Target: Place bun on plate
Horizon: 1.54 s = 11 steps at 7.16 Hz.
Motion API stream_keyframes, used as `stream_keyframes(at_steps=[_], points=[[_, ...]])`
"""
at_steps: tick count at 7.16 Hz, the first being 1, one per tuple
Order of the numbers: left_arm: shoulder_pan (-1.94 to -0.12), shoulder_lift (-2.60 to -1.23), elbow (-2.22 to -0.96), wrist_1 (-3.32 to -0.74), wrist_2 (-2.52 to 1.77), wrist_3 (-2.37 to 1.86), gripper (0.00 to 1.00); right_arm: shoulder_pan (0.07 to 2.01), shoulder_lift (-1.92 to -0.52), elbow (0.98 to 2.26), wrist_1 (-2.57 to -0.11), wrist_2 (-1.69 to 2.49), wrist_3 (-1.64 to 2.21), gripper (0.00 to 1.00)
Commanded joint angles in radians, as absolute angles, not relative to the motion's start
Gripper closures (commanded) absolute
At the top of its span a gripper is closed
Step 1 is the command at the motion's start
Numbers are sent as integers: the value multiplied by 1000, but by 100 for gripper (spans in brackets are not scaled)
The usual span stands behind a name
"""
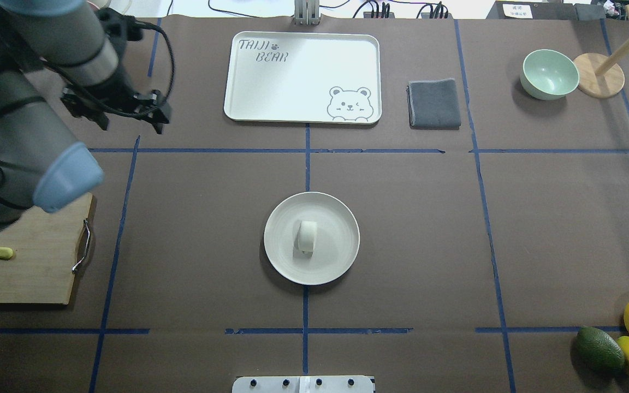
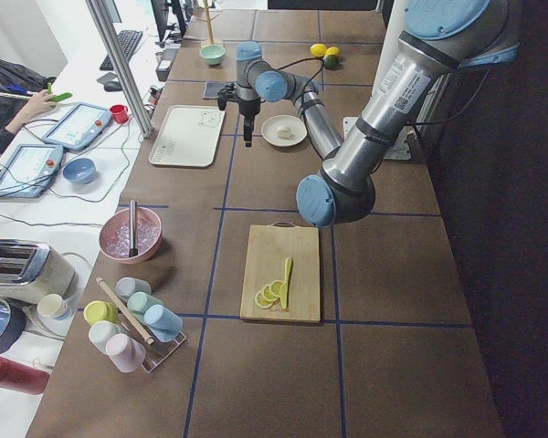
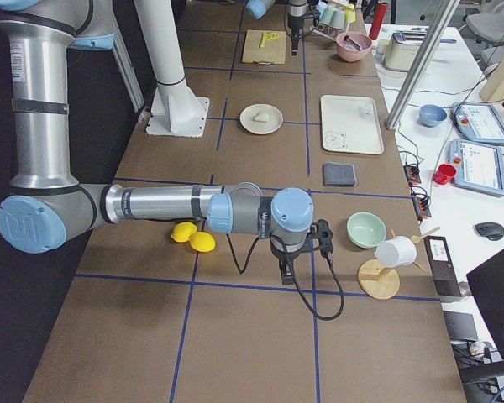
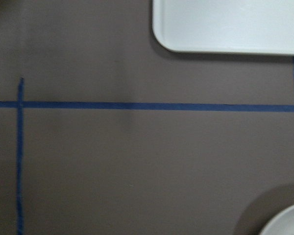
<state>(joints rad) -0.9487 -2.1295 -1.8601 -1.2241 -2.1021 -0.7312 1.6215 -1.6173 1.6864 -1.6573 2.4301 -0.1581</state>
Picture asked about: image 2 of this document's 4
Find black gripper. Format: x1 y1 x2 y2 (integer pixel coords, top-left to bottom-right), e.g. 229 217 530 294
217 82 261 147

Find beige round plate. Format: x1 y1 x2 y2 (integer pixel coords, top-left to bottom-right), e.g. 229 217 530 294
261 115 307 148

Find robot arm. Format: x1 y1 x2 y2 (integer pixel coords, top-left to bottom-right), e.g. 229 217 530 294
296 1 522 227
217 41 343 160

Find white bear tray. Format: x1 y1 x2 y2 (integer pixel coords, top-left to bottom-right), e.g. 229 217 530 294
148 105 225 168

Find person's hand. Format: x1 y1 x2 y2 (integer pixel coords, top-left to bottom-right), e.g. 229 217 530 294
20 89 57 120

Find grey folded cloth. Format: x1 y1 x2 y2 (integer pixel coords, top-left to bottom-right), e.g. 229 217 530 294
202 81 231 100

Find mint green bowl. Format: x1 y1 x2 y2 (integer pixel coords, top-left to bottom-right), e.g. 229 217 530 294
199 44 227 66

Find upper yellow lemon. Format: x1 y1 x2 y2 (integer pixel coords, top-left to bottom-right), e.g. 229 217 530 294
310 43 327 58

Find yellow lemon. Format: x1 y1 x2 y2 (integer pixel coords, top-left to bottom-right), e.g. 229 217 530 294
310 43 327 58
324 47 341 57

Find green avocado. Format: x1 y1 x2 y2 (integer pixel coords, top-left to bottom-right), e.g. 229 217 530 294
323 55 340 70

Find black box with label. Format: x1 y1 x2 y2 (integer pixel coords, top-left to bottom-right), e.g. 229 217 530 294
155 47 178 82

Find wooden mug stand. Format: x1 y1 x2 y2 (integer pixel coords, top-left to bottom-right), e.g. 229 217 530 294
201 0 224 47

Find lower yellow lemon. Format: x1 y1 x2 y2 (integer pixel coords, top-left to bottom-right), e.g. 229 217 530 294
324 47 341 57

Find bamboo cutting board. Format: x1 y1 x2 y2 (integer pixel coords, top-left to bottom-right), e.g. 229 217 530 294
239 224 321 323

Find red mug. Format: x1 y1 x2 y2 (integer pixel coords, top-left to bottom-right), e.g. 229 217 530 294
109 104 129 124

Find black computer mouse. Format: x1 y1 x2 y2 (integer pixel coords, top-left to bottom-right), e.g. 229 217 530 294
103 80 122 92

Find black keyboard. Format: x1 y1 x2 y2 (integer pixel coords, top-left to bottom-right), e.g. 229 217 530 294
100 30 142 71

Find far teach pendant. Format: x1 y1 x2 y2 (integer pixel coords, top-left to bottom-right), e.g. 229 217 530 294
41 103 111 151

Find teach pendant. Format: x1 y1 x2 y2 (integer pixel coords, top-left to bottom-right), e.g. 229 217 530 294
0 144 65 198
41 103 111 151

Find lemon slice inner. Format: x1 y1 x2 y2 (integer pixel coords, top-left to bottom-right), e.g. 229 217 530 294
270 280 284 297

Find lemon slice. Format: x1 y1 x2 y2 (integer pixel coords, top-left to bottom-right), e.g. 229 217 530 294
262 284 279 299
270 280 284 297
254 291 278 309

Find lemon slice middle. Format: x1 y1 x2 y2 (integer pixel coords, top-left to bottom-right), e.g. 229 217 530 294
262 284 279 299

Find blue bowl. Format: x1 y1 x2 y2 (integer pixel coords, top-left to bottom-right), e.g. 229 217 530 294
63 158 97 185

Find steel black-tipped tongs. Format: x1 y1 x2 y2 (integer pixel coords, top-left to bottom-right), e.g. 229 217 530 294
128 200 138 258

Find pink bowl with ice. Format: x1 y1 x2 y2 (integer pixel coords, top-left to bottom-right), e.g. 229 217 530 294
99 207 163 264

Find lemon slice outer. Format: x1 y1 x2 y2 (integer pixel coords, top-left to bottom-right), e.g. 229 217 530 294
254 291 278 309

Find mint green cup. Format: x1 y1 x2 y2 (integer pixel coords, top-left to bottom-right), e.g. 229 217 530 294
127 291 163 323

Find light blue cup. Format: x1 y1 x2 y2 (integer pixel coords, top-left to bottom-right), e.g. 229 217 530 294
143 304 184 343

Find near teach pendant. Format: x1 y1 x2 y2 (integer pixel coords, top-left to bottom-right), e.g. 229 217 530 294
0 144 65 198

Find yellow cup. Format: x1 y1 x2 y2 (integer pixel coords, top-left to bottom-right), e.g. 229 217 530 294
83 300 118 326

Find white cup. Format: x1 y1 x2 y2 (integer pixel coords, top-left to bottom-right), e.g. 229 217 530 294
88 320 125 354

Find pink cup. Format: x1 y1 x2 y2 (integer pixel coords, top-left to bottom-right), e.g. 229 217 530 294
105 333 146 373

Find cream toaster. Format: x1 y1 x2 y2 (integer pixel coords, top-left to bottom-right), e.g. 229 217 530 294
0 239 75 304

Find blue-lidded pot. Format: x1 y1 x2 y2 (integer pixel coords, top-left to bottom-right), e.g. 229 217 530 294
0 298 26 354

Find red bottle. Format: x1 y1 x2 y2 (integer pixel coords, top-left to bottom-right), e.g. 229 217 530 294
0 356 50 395

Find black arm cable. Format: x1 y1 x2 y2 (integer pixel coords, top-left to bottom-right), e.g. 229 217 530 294
271 54 328 110

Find aluminium frame post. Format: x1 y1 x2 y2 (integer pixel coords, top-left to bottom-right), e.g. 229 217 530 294
86 0 153 139

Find white wire cup rack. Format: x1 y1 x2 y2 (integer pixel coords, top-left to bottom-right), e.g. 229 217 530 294
96 277 186 373

